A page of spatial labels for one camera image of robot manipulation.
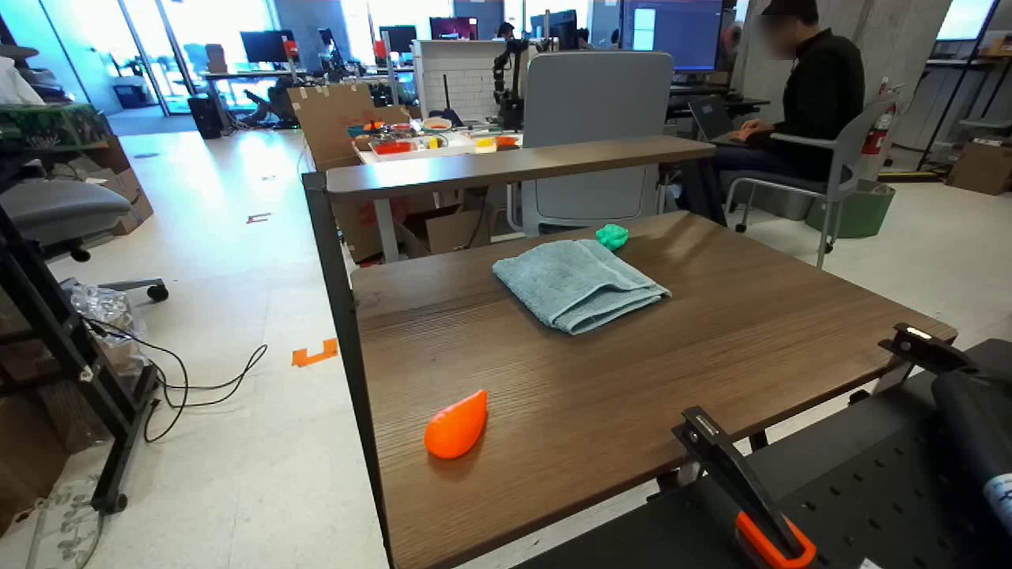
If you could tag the light blue towel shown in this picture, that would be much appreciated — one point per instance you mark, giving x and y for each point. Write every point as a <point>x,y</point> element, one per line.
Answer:
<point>576,287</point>

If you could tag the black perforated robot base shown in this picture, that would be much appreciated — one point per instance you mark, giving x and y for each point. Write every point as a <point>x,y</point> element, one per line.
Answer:
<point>904,480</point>

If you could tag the green plastic grape toy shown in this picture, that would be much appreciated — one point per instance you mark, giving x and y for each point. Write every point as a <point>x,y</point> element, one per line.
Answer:
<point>611,235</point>

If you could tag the long wooden side table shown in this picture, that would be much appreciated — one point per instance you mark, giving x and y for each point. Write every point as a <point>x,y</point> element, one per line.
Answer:
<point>481,168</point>

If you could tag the orange plastic carrot toy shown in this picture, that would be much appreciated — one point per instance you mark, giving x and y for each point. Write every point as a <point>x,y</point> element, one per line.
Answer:
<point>458,427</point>

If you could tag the tray of colourful toys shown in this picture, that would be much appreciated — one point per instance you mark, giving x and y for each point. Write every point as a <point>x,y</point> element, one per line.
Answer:
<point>388,139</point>

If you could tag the cardboard box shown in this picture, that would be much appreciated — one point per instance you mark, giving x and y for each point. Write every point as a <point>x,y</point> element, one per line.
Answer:
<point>327,118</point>

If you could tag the green bin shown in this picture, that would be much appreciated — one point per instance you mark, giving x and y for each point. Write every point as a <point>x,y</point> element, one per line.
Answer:
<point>863,212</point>

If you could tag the white office chair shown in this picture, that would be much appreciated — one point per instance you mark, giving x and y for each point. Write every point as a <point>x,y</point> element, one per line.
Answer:
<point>849,157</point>

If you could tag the seated person in black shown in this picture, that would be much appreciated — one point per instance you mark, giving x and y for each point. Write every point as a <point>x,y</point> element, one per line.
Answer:
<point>821,100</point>

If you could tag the grey office chair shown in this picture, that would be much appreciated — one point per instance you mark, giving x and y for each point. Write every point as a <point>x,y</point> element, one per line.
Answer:
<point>60,215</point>

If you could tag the orange-handled black clamp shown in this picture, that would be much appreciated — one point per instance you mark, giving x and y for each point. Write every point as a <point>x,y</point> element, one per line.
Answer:
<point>761,527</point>

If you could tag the black camera tripod stand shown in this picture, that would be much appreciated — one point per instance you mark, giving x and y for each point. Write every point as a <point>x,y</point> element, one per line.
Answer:
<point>77,354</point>

